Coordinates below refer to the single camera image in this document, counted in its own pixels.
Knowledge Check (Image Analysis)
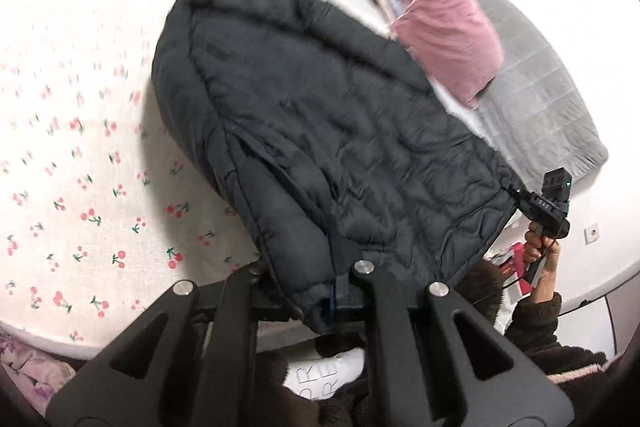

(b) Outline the black quilted puffer jacket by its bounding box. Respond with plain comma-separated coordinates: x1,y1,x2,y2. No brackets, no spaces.
151,0,522,334

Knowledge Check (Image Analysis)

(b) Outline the person's right hand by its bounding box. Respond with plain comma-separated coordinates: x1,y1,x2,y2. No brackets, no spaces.
523,221,561,303

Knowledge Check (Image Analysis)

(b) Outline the red object beside bed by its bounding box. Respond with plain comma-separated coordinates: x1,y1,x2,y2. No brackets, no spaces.
499,243,532,297

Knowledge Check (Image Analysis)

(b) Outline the grey padded headboard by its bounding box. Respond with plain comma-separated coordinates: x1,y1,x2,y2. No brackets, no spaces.
471,0,608,191

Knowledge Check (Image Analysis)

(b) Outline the white printed shirt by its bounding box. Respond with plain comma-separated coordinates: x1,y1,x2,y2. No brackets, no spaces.
283,348,366,401

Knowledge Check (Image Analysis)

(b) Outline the purple floral cloth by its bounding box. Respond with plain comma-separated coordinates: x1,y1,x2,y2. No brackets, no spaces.
0,334,76,417

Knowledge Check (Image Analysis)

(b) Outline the dark brown fleece sleeve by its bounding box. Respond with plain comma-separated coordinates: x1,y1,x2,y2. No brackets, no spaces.
456,261,622,426

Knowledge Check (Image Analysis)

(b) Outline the cherry print bed sheet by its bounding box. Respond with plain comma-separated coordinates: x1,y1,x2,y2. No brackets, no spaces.
0,56,266,360

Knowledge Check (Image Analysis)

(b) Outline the pink velvet pillow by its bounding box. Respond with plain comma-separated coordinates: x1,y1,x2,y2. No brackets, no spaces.
392,0,504,108

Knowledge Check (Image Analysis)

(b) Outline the white wall socket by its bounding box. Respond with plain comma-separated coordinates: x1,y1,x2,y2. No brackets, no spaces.
584,225,600,245

